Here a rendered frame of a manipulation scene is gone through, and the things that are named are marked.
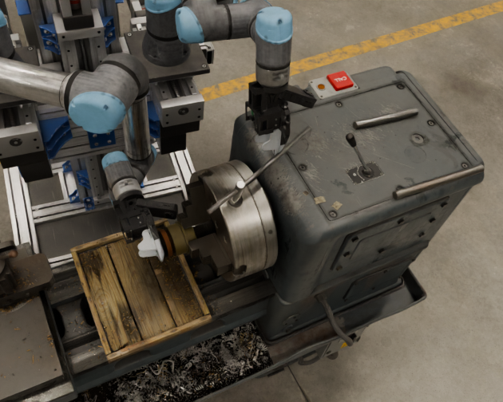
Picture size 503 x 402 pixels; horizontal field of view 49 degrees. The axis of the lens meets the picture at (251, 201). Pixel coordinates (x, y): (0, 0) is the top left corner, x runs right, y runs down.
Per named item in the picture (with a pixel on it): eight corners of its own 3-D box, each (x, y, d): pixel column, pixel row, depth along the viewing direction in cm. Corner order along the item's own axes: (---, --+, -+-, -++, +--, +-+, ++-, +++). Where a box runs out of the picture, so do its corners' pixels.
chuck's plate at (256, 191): (222, 189, 173) (239, 138, 145) (263, 279, 164) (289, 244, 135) (211, 192, 172) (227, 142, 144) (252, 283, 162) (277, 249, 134)
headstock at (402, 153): (366, 137, 204) (402, 56, 172) (441, 241, 182) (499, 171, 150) (219, 184, 185) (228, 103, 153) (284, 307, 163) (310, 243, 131)
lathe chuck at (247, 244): (211, 192, 172) (226, 142, 144) (252, 284, 162) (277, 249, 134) (184, 201, 169) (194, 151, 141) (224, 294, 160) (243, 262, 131)
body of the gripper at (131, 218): (128, 246, 148) (113, 211, 154) (158, 236, 151) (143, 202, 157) (125, 232, 142) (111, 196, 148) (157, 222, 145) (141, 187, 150)
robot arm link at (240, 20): (220, -6, 122) (234, 14, 114) (268, -10, 125) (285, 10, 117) (220, 28, 127) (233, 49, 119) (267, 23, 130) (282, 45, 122)
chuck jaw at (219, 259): (225, 227, 148) (245, 262, 141) (225, 238, 152) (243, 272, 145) (187, 241, 144) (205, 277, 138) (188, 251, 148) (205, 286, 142)
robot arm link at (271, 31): (285, 1, 116) (299, 18, 110) (283, 49, 123) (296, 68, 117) (249, 5, 114) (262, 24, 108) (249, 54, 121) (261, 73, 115)
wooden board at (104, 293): (166, 222, 174) (166, 216, 171) (211, 322, 158) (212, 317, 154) (71, 254, 165) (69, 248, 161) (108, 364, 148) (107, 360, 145)
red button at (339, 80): (342, 75, 165) (343, 69, 164) (352, 88, 163) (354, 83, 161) (325, 79, 163) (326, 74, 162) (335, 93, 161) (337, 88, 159)
